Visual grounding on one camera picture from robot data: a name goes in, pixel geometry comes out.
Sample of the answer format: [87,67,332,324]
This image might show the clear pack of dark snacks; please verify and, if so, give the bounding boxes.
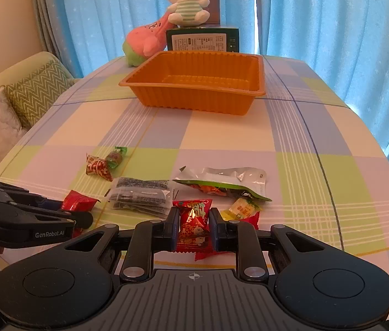
[108,177,174,220]

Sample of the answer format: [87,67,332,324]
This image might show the light green sofa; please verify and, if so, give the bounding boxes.
[0,51,81,176]

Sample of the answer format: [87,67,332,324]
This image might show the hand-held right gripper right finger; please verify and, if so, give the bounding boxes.
[209,208,326,282]

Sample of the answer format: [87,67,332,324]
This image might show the green candy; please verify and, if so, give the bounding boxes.
[106,146,128,169]

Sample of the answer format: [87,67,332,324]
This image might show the white plush bunny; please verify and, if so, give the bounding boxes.
[166,0,211,27]

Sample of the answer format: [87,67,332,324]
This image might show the pink and green plush toy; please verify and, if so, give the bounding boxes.
[123,19,172,67]

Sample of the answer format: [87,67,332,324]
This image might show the green zigzag pillow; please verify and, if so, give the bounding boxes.
[4,58,74,130]

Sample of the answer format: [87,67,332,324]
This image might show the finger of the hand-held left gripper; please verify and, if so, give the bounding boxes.
[0,183,63,212]
[0,201,93,230]

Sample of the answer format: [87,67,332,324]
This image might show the grey curtain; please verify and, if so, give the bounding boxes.
[31,0,85,78]

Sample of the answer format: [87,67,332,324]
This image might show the yellow candy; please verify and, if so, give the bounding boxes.
[220,196,261,222]

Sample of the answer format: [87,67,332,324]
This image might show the blue star-print curtain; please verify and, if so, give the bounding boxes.
[254,0,389,194]
[55,0,260,78]

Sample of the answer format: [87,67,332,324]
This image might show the red white patterned candy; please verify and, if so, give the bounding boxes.
[86,153,114,182]

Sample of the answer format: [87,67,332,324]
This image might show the silver and green snack bag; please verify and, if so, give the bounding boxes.
[173,166,272,202]

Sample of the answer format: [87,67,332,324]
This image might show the red printed snack packet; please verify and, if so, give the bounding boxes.
[172,199,214,254]

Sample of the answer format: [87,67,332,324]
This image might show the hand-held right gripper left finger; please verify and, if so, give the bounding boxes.
[64,208,180,283]

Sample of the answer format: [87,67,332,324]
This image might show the checked pastel tablecloth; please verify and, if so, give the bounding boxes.
[0,53,389,321]

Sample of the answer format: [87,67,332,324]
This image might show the plain red snack packet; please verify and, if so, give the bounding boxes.
[60,189,101,213]

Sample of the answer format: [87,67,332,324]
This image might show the orange plastic tray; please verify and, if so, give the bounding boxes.
[119,51,267,115]

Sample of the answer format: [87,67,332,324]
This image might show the dark green box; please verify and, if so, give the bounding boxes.
[166,24,240,54]

